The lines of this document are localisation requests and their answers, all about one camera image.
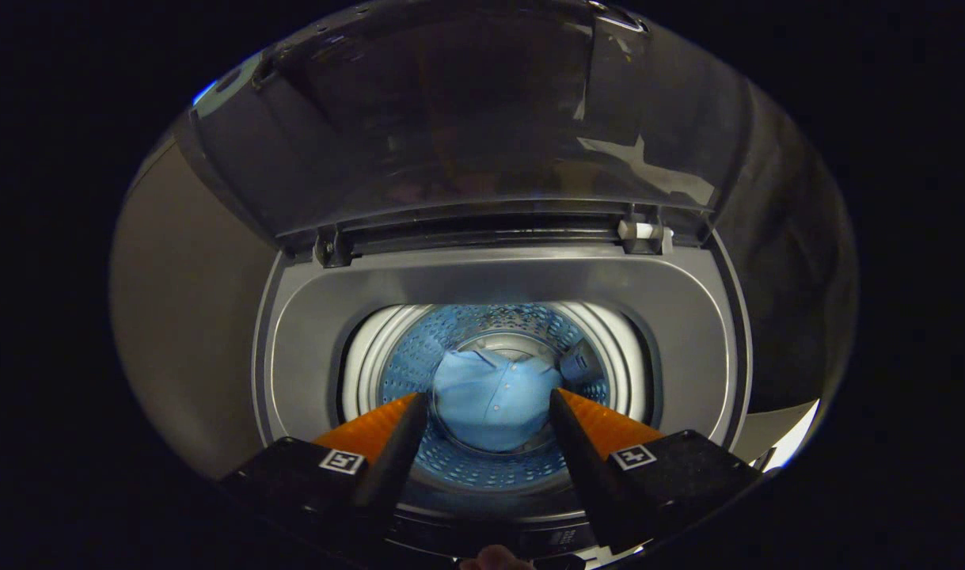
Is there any light blue shirt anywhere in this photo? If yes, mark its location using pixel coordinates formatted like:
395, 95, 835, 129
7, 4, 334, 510
432, 348, 564, 454

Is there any grey washing machine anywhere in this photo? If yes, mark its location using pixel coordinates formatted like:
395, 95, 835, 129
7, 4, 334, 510
253, 237, 756, 567

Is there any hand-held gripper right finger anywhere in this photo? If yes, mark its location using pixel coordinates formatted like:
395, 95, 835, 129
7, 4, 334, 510
549, 388, 764, 555

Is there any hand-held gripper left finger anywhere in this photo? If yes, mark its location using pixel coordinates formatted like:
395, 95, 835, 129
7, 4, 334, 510
221, 392, 429, 547

